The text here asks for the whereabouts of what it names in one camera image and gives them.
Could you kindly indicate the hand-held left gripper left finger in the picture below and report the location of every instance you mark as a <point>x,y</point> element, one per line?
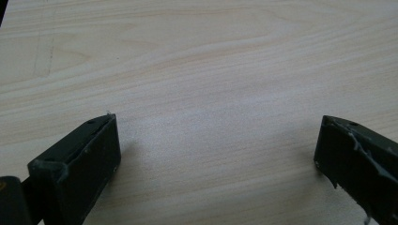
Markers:
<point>82,168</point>

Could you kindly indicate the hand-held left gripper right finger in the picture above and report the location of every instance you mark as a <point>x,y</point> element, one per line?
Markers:
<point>359,162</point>

